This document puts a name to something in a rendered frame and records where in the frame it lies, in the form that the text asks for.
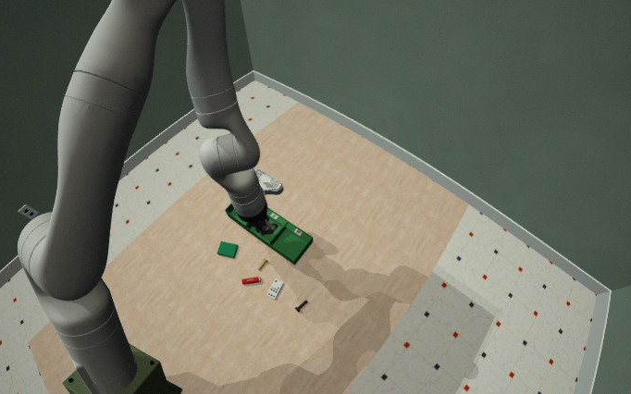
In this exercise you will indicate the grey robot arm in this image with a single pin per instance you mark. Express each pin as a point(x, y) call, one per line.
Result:
point(64, 252)

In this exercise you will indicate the red aa battery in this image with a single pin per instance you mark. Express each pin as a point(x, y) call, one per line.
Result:
point(251, 280)

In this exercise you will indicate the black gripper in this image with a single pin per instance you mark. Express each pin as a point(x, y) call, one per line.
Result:
point(265, 227)

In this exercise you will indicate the white domino tile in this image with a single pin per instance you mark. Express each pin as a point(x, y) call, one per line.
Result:
point(275, 289)

